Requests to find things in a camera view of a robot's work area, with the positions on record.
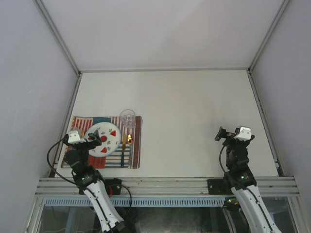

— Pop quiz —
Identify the white watermelon pattern plate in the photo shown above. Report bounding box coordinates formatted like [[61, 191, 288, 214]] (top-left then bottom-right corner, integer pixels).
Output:
[[86, 122, 121, 157]]

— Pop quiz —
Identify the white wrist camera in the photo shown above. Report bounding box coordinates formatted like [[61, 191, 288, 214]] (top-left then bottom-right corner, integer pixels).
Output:
[[234, 126, 252, 141], [68, 130, 86, 145]]

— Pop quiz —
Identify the aluminium front rail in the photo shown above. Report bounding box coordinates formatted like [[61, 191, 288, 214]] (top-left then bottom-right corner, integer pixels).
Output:
[[35, 177, 299, 197]]

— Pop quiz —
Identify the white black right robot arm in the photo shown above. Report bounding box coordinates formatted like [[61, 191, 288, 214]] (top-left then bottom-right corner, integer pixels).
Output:
[[214, 126, 281, 233]]

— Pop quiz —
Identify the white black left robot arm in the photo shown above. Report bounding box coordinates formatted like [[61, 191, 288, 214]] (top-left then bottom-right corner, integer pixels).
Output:
[[63, 130, 124, 233]]

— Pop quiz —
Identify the striped patchwork placemat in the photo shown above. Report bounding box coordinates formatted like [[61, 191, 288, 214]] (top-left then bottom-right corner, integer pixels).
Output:
[[71, 116, 142, 169]]

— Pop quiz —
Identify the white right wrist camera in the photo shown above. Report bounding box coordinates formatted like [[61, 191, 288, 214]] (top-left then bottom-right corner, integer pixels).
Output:
[[234, 126, 252, 141]]

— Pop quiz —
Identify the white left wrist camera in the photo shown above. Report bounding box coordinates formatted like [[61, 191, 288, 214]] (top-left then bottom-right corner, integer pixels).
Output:
[[68, 130, 86, 145]]

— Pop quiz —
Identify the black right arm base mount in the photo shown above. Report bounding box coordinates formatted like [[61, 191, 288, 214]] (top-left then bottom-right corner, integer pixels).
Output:
[[207, 179, 232, 195]]

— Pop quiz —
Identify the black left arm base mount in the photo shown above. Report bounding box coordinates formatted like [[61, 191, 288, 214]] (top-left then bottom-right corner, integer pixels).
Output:
[[104, 178, 122, 196]]

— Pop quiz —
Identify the clear drinking glass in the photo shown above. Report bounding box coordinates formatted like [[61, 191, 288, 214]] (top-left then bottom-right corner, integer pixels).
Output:
[[120, 109, 136, 129]]

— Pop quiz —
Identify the pink handled spoon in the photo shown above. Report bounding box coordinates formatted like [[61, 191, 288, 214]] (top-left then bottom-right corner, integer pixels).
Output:
[[127, 134, 134, 168]]

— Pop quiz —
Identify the black left camera cable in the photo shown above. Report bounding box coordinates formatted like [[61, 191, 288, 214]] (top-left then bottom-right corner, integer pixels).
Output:
[[46, 135, 76, 184]]

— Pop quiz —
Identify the gold knife green handle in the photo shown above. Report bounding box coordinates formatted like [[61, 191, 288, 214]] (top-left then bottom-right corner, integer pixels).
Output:
[[121, 133, 127, 168]]

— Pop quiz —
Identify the grey slotted cable duct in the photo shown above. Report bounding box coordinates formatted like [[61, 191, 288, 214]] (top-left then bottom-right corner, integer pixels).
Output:
[[44, 197, 225, 207]]

